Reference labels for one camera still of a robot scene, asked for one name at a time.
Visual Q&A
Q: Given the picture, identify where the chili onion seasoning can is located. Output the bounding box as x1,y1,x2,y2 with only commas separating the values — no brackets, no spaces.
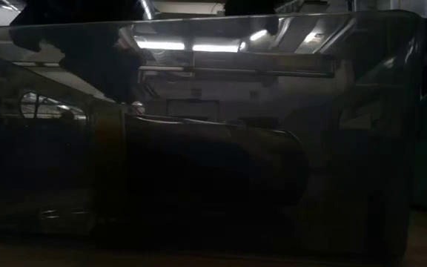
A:
89,102,310,227

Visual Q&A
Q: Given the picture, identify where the fluorescent ceiling light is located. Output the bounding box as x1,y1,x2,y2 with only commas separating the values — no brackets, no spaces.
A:
192,44,239,53
136,39,186,51

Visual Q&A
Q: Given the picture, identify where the narrow silver ceiling duct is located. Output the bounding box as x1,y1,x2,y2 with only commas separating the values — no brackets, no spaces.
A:
139,0,154,20

